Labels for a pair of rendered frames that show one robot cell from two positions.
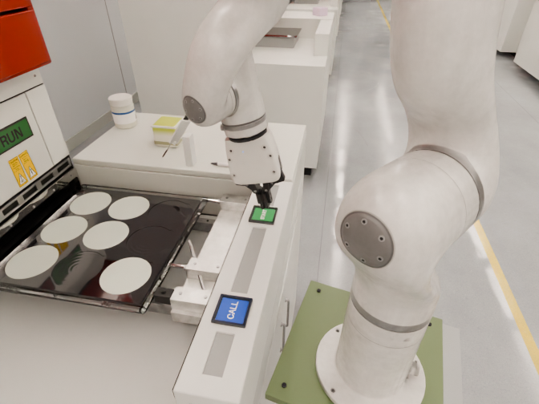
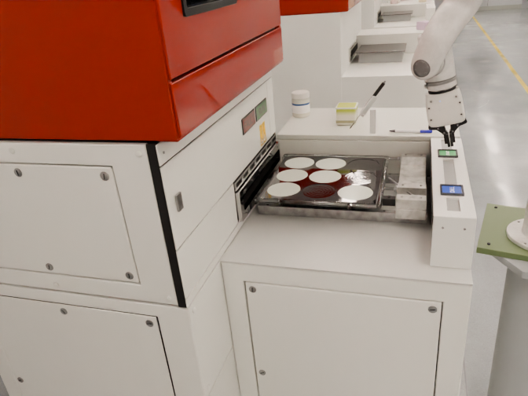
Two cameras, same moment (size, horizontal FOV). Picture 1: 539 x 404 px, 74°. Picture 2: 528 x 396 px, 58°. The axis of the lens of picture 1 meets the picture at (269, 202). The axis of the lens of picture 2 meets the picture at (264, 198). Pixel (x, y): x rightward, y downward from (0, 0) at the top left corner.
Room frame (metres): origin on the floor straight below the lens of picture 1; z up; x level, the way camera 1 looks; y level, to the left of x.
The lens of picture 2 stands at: (-0.77, 0.37, 1.51)
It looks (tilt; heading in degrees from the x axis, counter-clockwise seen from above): 26 degrees down; 9
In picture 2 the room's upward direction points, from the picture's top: 6 degrees counter-clockwise
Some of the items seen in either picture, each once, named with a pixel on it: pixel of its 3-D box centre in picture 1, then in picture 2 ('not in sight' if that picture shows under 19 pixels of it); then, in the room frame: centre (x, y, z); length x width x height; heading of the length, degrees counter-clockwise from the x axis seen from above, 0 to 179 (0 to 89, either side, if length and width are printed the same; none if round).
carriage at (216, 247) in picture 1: (219, 254); (412, 187); (0.61, 0.12, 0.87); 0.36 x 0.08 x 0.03; 170
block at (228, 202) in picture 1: (236, 203); (413, 159); (0.77, 0.09, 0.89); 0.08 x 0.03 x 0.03; 80
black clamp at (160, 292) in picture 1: (164, 295); (389, 199); (0.46, 0.20, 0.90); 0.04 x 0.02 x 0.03; 80
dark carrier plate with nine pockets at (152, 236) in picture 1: (106, 235); (324, 177); (0.64, 0.38, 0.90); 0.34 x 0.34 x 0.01; 80
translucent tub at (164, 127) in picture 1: (169, 131); (346, 113); (0.98, 0.29, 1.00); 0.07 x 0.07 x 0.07; 80
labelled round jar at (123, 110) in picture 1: (123, 111); (300, 104); (1.11, 0.47, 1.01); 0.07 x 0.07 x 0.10
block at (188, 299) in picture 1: (193, 300); (411, 201); (0.45, 0.15, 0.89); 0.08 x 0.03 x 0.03; 80
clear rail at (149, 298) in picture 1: (180, 244); (383, 179); (0.61, 0.20, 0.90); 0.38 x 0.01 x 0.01; 170
